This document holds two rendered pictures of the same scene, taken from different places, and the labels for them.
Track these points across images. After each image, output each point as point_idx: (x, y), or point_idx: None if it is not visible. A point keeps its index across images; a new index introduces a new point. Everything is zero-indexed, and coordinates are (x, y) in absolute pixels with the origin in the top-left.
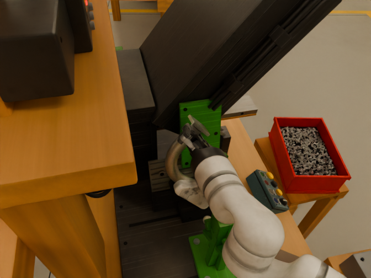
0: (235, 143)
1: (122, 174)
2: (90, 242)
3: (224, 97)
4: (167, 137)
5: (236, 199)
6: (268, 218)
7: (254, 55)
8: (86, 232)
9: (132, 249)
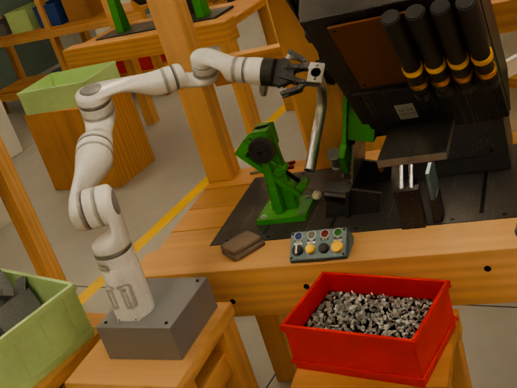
0: (419, 239)
1: None
2: (305, 100)
3: None
4: (466, 185)
5: (221, 53)
6: (200, 51)
7: None
8: (305, 88)
9: (332, 172)
